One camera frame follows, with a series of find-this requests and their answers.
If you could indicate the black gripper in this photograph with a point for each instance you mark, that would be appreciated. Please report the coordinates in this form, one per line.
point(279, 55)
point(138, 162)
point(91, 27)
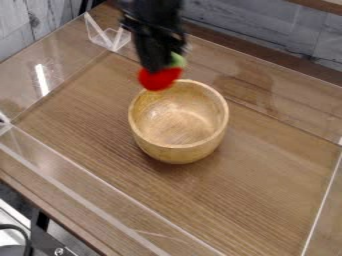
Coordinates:
point(155, 19)

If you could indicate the clear acrylic tray wall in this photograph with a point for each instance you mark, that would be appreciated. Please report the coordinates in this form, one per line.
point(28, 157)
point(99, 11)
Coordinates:
point(262, 197)

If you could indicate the clear acrylic corner bracket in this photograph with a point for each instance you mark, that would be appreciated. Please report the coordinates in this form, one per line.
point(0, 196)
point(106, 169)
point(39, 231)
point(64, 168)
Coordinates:
point(112, 39)

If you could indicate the red felt fruit green leaf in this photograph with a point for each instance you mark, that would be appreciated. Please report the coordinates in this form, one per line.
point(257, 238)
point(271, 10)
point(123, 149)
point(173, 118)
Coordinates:
point(162, 79)

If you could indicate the black metal table leg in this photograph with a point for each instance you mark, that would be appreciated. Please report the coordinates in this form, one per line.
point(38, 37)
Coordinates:
point(39, 221)

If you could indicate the light wooden bowl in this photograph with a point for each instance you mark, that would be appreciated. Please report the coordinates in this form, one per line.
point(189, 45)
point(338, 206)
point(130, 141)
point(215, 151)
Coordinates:
point(178, 123)

